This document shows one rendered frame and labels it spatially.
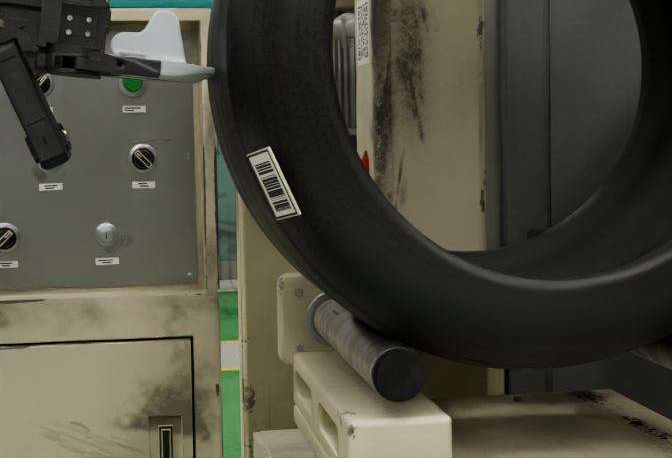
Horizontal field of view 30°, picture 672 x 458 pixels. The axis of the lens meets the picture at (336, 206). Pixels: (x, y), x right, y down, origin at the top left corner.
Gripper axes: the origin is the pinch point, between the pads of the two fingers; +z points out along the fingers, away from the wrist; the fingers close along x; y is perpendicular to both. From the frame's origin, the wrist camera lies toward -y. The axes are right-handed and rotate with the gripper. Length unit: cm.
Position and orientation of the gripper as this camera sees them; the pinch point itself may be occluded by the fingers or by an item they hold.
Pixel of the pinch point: (200, 78)
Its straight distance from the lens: 111.6
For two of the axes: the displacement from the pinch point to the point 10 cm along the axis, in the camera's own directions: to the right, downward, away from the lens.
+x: -1.6, -0.5, 9.9
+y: 1.0, -9.9, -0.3
